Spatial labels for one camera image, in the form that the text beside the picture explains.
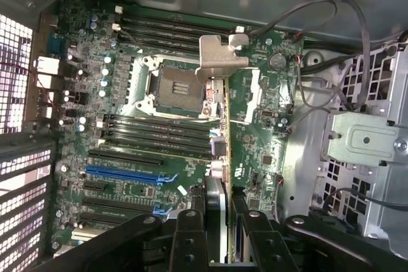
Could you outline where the long black expansion slot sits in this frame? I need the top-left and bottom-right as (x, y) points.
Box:
(77, 211), (141, 227)
(88, 148), (164, 168)
(81, 196), (154, 213)

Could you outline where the blue expansion slot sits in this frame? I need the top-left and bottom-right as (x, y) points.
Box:
(85, 165), (179, 186)

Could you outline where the white expansion slot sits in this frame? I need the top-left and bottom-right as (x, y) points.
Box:
(70, 227), (108, 241)

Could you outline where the green Dell motherboard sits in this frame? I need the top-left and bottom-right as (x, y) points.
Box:
(34, 0), (306, 254)

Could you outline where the short black expansion slot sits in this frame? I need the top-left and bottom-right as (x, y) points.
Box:
(83, 182), (106, 192)

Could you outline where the black RAM slot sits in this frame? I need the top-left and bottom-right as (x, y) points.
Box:
(122, 38), (202, 52)
(120, 13), (239, 30)
(99, 129), (218, 146)
(120, 31), (205, 45)
(99, 121), (221, 136)
(120, 22), (233, 37)
(101, 113), (221, 129)

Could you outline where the silver metal disk bay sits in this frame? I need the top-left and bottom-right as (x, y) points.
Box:
(320, 29), (408, 247)

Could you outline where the CPU socket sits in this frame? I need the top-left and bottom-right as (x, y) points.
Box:
(133, 54), (221, 117)

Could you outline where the round coin battery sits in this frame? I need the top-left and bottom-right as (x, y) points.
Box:
(269, 53), (287, 71)

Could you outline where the dark looping data wire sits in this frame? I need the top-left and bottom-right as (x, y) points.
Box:
(250, 0), (372, 110)

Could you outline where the thin red black twisted wire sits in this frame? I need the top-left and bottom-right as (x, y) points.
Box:
(0, 60), (57, 108)

